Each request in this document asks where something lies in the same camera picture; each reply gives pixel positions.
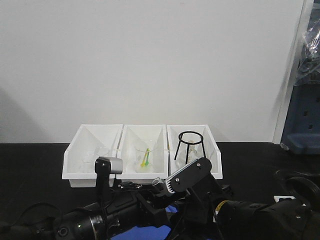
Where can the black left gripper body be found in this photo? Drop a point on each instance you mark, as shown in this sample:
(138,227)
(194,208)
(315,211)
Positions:
(124,210)

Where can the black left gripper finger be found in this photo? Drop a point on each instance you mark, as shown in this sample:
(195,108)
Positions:
(160,194)

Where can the clear glass test tube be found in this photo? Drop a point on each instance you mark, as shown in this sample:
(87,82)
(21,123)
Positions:
(156,183)

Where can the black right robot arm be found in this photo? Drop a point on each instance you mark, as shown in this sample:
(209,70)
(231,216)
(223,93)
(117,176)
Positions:
(296,217)

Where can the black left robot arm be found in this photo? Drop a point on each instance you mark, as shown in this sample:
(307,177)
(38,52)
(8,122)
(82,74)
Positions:
(42,221)

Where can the green plastic spoon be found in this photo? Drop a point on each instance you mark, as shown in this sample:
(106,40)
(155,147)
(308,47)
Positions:
(147,154)

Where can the yellow plastic spoon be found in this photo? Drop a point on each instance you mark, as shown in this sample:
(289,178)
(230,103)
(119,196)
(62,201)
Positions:
(143,160)

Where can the blue plastic tray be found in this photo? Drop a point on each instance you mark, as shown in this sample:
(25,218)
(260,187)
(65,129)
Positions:
(135,232)

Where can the glass beaker in middle bin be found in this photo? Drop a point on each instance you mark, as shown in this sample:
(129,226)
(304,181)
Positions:
(140,148)

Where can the middle white storage bin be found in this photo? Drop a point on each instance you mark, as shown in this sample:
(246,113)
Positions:
(130,135)

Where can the white storage bin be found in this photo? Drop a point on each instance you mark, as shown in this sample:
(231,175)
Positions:
(130,135)
(90,142)
(211,148)

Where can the glass flask under tripod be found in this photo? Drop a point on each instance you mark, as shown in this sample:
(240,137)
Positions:
(186,154)

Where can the right white storage bin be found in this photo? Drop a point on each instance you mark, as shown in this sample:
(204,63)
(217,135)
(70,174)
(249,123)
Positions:
(211,148)

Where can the glassware in left bin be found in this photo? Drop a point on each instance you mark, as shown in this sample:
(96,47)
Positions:
(90,157)

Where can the left white storage bin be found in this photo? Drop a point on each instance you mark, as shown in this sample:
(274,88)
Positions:
(90,142)

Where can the grey drying pegboard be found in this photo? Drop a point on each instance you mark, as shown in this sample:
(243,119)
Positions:
(301,133)

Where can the plastic bag of pegs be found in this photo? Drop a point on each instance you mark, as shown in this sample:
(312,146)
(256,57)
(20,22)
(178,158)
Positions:
(308,71)

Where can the black finned camera mount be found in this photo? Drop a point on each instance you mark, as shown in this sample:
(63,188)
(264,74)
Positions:
(188,175)

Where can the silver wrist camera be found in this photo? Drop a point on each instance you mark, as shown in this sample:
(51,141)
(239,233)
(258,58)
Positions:
(110,165)

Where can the black wire tripod stand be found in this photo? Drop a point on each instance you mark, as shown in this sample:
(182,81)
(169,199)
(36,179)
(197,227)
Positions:
(191,138)

